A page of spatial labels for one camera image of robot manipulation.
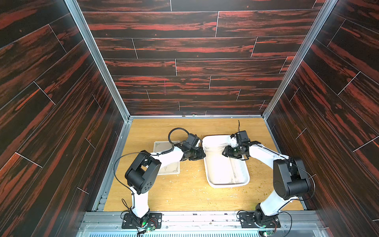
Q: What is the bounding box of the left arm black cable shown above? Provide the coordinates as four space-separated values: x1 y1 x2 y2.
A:
168 127 190 146

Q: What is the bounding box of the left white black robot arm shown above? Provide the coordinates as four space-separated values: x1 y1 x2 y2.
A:
125 144 206 220

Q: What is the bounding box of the ornate stationery paper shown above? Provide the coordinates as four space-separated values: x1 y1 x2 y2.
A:
203 143 245 188
153 141 180 175

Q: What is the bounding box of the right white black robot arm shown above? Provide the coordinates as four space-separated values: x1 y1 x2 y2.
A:
222 141 311 228

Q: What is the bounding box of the left aluminium frame post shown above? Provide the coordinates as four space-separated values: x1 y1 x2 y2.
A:
64 0 130 122

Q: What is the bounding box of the white plastic storage tray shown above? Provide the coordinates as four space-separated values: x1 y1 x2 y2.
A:
202 135 250 188

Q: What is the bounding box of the front aluminium rail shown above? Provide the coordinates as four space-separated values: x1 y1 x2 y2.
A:
77 211 330 237

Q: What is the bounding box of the aluminium frame post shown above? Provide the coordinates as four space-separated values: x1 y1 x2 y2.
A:
262 0 338 122
64 0 130 122

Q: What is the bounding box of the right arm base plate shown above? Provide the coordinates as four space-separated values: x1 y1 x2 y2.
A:
236 210 281 229

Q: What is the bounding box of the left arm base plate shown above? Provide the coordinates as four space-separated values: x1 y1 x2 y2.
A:
121 212 162 231

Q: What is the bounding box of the right aluminium frame post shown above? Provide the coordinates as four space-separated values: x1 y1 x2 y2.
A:
262 0 338 122

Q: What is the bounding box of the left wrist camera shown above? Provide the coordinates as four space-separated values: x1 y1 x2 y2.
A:
183 133 200 149

